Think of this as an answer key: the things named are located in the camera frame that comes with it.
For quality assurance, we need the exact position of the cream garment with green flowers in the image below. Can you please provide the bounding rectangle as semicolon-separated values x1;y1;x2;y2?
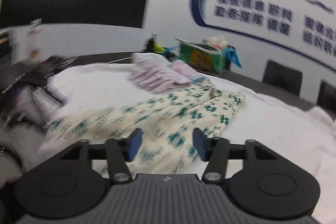
38;78;246;180

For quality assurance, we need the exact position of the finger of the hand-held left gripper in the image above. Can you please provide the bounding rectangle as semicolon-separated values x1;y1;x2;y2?
3;111;48;132
26;55;79;106

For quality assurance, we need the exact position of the white towel blanket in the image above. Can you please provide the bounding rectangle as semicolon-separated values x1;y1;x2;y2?
0;52;336;224

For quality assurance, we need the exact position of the white notice sheet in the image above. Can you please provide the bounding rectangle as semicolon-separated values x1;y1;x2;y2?
26;19;42;62

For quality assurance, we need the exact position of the black walkie-talkie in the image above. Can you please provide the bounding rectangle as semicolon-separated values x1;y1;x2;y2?
146;34;158;52

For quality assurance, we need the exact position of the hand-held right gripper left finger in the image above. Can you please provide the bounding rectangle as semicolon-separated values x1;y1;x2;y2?
56;128;144;184

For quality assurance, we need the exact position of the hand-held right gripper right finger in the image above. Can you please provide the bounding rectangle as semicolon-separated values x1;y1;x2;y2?
192;128;280;184

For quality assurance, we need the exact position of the cream cloth in bag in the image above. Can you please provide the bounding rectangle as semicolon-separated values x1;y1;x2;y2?
203;35;231;50

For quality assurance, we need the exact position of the pink floral ruffled garment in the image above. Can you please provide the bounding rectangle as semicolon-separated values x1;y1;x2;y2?
129;56;192;94

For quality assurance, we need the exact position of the white cable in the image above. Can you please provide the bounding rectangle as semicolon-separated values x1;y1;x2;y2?
105;56;133;65

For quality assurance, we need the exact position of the pink garment with blue trim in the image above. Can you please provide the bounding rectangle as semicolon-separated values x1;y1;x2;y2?
171;61;206;83

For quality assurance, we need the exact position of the green bag with blue handles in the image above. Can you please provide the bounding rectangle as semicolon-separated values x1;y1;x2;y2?
163;38;243;76

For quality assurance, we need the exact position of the black office chair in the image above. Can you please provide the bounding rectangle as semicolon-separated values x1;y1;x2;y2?
262;59;302;97
316;80;336;115

